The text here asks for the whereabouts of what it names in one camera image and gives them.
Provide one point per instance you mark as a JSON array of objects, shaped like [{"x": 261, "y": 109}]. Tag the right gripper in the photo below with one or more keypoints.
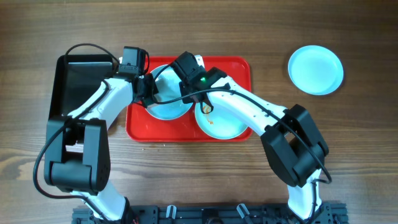
[{"x": 193, "y": 96}]

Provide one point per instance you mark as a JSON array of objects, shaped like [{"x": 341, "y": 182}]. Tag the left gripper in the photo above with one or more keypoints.
[{"x": 148, "y": 92}]

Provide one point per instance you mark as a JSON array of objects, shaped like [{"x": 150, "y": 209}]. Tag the white plate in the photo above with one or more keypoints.
[
  {"x": 315, "y": 70},
  {"x": 218, "y": 123},
  {"x": 167, "y": 84}
]

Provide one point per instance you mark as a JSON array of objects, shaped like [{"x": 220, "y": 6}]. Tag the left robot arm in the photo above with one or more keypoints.
[{"x": 76, "y": 158}]

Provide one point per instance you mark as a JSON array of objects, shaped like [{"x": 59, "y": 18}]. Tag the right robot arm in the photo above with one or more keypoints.
[{"x": 294, "y": 146}]

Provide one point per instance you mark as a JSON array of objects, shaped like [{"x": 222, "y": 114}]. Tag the red plastic tray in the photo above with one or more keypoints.
[{"x": 142, "y": 127}]

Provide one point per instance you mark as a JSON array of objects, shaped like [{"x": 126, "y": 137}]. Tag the black metal tray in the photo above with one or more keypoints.
[{"x": 77, "y": 78}]

